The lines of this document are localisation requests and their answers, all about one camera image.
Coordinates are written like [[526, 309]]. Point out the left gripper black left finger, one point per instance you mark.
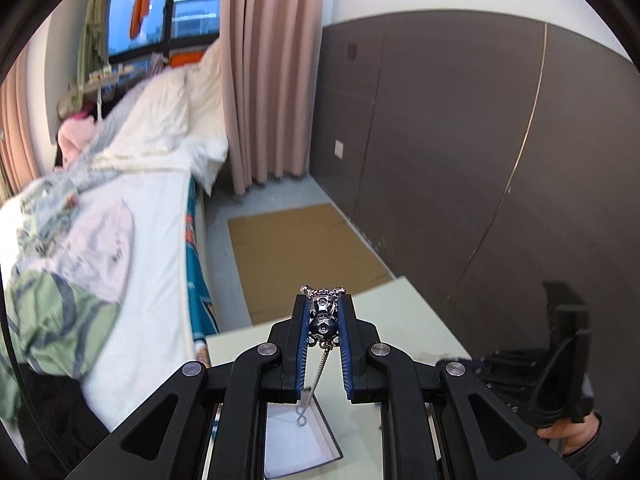
[[208, 422]]

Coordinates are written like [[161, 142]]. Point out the window with dark frame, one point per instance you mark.
[[170, 26]]

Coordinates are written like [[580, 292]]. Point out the pale floral garment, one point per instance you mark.
[[95, 254]]

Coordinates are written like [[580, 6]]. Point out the green patterned blanket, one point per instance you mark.
[[56, 328]]

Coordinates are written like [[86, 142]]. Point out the pink curtain by wall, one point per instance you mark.
[[269, 62]]

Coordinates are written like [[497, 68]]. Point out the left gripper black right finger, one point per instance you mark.
[[438, 421]]

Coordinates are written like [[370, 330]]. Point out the green hanging clothes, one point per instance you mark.
[[92, 51]]

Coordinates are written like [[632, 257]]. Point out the black jewelry box white lining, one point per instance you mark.
[[298, 438]]

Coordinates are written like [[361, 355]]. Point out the white wall socket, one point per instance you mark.
[[338, 149]]

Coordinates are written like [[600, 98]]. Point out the flat brown cardboard sheet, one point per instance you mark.
[[276, 254]]

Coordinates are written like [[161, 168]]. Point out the pink curtain left side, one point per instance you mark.
[[19, 166]]

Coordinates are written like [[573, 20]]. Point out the white duvet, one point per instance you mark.
[[176, 124]]

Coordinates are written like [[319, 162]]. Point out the bed with white sheet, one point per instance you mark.
[[152, 335]]

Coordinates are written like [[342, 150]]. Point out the person's right hand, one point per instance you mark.
[[573, 435]]

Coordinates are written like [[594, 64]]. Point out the pink plush toy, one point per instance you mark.
[[74, 135]]

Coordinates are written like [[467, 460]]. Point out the teal patterned bed sheet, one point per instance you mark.
[[200, 303]]

